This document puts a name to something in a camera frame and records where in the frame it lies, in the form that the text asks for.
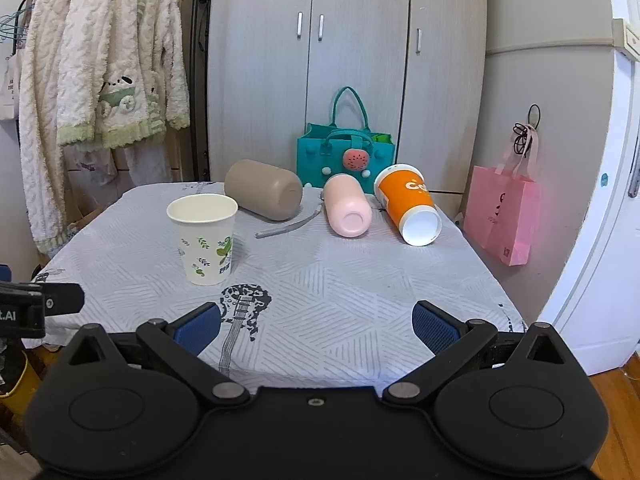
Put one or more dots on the yellow container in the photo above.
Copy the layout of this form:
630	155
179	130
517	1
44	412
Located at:
15	385

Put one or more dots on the white and green fleece robes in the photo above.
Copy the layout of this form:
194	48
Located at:
199	85

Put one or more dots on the pink cup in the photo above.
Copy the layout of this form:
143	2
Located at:
345	205

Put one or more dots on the grey wardrobe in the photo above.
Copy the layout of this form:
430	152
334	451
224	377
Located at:
360	35

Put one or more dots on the white refrigerator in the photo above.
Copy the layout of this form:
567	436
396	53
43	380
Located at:
550	110

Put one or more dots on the brown cup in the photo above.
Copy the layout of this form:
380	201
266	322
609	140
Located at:
260	187

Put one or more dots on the pink paper bag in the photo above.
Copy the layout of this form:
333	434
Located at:
500	210

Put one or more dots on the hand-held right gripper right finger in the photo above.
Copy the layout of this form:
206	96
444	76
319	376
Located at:
432	329

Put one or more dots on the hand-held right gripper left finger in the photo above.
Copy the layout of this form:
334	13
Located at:
200	329

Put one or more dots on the grey printed tablecloth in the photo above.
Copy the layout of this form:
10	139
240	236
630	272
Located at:
350	285

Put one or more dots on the white fluffy garment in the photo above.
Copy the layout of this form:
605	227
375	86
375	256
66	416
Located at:
40	135

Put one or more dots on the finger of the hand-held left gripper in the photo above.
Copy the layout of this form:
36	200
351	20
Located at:
65	299

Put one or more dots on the teal felt handbag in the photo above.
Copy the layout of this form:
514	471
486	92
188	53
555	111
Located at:
315	160

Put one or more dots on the green clothes hanger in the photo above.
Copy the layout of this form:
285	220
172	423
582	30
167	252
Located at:
12	27

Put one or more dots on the white tote bag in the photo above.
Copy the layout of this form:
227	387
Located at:
9	90

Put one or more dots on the orange paper cup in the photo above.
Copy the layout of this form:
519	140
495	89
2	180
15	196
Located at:
405	195

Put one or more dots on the white fluffy robe green trim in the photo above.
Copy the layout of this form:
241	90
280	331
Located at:
120	50

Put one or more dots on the white paper cup green print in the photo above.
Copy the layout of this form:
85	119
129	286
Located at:
205	247

